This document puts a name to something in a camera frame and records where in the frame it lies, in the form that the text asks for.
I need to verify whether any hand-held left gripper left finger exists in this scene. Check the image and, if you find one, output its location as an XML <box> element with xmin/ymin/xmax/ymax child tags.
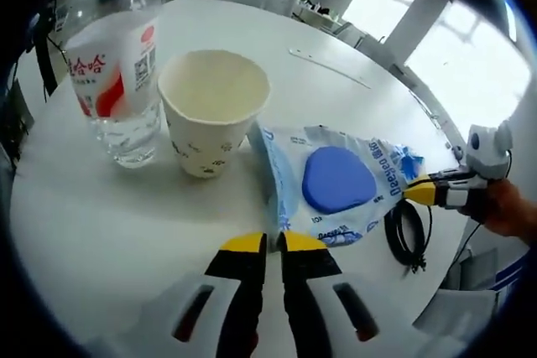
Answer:
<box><xmin>140</xmin><ymin>231</ymin><xmax>269</xmax><ymax>358</ymax></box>

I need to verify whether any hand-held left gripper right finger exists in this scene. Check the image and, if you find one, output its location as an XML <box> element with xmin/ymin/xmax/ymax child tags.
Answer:
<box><xmin>279</xmin><ymin>230</ymin><xmax>420</xmax><ymax>358</ymax></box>

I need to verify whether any blue wet wipes packet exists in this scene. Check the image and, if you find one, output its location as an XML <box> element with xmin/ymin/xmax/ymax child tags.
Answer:
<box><xmin>247</xmin><ymin>122</ymin><xmax>429</xmax><ymax>246</ymax></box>

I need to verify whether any white paper cup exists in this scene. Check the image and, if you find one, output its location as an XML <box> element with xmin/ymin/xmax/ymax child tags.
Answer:
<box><xmin>157</xmin><ymin>50</ymin><xmax>271</xmax><ymax>179</ymax></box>

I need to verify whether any clear plastic water bottle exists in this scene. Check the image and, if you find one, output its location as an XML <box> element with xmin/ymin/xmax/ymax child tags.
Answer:
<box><xmin>65</xmin><ymin>0</ymin><xmax>165</xmax><ymax>170</ymax></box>

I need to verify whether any person's right hand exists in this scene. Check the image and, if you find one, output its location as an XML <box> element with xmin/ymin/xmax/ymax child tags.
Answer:
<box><xmin>463</xmin><ymin>177</ymin><xmax>537</xmax><ymax>246</ymax></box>

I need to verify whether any large window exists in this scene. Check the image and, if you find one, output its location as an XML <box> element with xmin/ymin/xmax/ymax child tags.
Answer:
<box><xmin>341</xmin><ymin>0</ymin><xmax>425</xmax><ymax>36</ymax></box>
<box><xmin>404</xmin><ymin>0</ymin><xmax>534</xmax><ymax>133</ymax></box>

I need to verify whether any grey mesh chair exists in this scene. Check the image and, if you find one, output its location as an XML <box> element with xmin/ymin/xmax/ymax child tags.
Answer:
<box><xmin>413</xmin><ymin>244</ymin><xmax>501</xmax><ymax>330</ymax></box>

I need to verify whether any person's white striped clothing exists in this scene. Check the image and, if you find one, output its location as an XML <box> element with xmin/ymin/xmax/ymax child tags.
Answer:
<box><xmin>493</xmin><ymin>244</ymin><xmax>537</xmax><ymax>297</ymax></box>

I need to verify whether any black tripod laptop stand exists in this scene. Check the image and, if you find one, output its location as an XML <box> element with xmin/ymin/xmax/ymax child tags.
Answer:
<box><xmin>29</xmin><ymin>0</ymin><xmax>68</xmax><ymax>97</ymax></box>

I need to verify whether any white table cable cover plate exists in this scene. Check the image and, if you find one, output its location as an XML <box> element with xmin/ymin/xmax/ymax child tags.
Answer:
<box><xmin>288</xmin><ymin>46</ymin><xmax>373</xmax><ymax>90</ymax></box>

